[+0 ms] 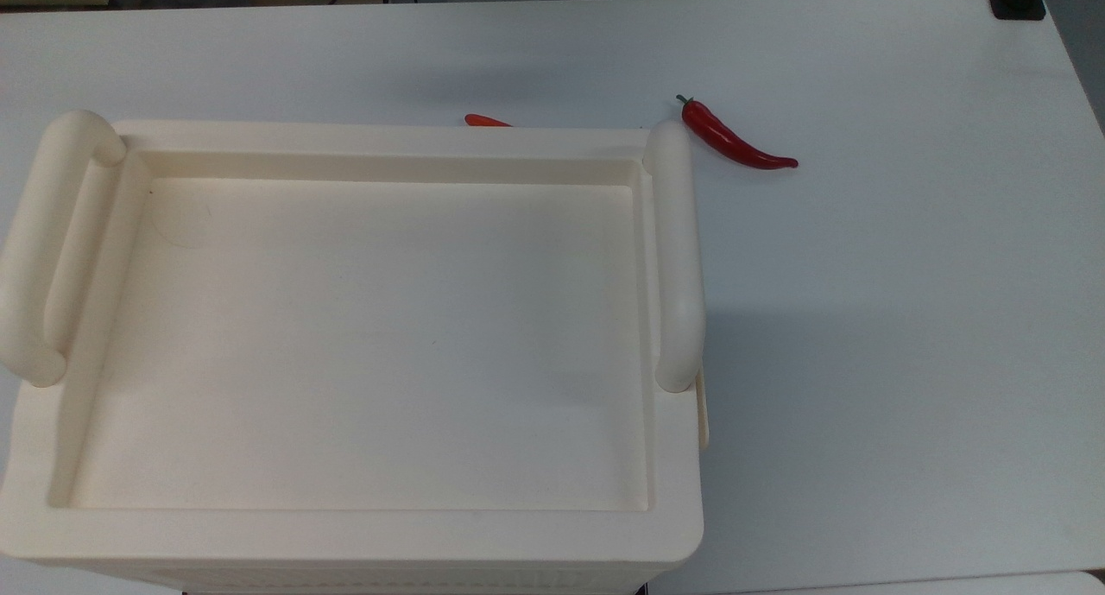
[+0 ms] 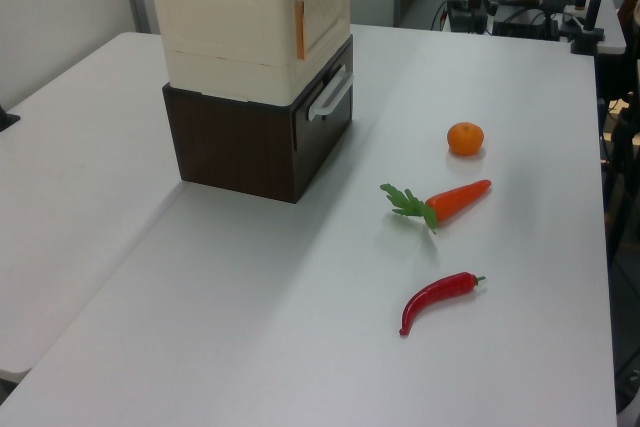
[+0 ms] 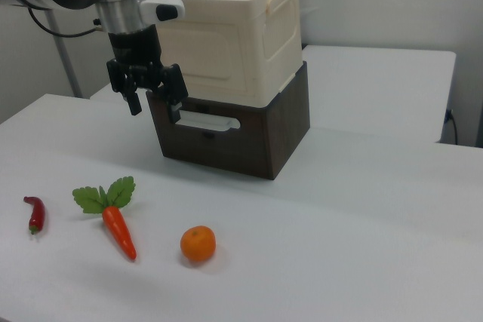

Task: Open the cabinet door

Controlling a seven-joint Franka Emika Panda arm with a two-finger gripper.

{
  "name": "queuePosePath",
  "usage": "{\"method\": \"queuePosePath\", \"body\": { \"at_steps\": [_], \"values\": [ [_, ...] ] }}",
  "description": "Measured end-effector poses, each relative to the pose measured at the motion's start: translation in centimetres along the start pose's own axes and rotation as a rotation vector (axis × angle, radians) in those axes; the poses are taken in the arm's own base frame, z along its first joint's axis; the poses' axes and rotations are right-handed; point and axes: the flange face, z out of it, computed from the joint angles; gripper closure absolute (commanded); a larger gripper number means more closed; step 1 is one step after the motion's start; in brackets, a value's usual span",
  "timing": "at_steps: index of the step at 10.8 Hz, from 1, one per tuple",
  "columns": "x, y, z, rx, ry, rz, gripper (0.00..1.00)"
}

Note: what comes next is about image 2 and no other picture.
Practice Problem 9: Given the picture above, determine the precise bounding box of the orange mandarin fruit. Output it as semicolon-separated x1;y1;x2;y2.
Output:
446;121;486;157

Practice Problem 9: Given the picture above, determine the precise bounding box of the cream lattice cabinet door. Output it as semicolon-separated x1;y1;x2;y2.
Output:
288;0;352;61

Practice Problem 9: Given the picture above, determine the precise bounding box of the cream plastic storage cabinet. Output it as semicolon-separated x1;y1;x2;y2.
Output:
144;0;354;103

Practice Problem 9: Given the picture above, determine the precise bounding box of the dark brown drawer box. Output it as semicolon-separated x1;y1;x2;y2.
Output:
162;34;355;205

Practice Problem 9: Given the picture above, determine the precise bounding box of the orange toy carrot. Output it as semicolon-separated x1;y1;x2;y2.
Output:
379;178;493;235

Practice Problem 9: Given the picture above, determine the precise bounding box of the white drawer handle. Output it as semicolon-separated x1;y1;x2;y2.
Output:
306;65;355;122

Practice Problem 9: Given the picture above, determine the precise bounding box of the orange wooden door handle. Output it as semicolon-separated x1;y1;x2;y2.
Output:
293;0;308;60

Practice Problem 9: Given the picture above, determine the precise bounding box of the black table clamp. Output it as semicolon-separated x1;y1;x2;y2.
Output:
0;103;22;134

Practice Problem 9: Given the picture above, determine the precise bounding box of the red chili pepper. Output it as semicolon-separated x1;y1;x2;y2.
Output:
398;271;487;338

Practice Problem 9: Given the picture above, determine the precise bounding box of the black electronics box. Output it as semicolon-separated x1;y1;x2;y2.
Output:
491;6;560;41

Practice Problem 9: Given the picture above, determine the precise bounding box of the black device with cables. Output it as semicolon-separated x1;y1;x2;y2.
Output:
446;0;489;34

